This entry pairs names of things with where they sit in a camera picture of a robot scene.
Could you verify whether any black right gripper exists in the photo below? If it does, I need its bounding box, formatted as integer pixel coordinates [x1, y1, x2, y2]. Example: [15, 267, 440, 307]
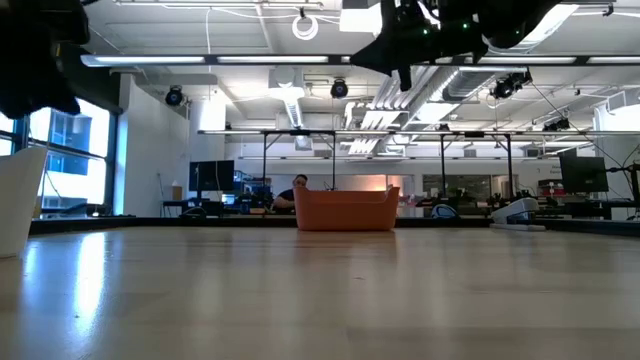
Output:
[349, 0, 489, 76]

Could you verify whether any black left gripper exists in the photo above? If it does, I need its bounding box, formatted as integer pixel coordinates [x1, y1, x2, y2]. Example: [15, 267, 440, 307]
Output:
[0, 47, 81, 120]

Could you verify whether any white plastic bin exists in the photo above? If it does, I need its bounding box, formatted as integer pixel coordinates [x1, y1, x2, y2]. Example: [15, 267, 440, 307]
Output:
[0, 145, 49, 259]

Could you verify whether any orange plastic bin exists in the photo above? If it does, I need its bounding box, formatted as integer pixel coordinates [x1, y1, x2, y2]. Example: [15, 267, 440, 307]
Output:
[293, 185, 402, 233]

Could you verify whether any large window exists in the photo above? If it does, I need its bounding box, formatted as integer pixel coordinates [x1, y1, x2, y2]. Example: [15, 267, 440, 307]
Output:
[0, 97, 119, 219]

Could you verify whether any long ceiling light bar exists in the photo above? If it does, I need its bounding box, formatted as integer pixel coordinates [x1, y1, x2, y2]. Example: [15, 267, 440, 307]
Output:
[79, 53, 640, 67]

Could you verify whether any person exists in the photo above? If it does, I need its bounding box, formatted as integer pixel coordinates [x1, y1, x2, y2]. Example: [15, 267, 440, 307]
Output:
[271, 173, 310, 214]

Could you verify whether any white stapler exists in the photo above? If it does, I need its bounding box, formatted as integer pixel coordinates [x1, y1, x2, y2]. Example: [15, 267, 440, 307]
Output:
[489, 196, 547, 233]

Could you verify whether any black computer monitor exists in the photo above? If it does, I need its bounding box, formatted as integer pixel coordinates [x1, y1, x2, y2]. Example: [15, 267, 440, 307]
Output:
[559, 155, 610, 194]
[188, 159, 236, 193]

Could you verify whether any white cable coil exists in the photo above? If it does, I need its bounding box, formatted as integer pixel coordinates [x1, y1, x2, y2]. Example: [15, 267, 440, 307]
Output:
[291, 13, 320, 42]

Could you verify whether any black metal gantry frame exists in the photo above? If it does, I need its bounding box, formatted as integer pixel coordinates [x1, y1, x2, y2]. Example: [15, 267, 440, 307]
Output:
[438, 130, 515, 199]
[259, 128, 338, 192]

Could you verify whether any black ceiling camera rig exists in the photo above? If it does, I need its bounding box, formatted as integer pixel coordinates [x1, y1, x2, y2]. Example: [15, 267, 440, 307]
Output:
[490, 70, 534, 100]

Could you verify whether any black aluminium table frame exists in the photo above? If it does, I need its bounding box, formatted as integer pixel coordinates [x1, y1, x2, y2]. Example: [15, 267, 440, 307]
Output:
[28, 214, 640, 238]

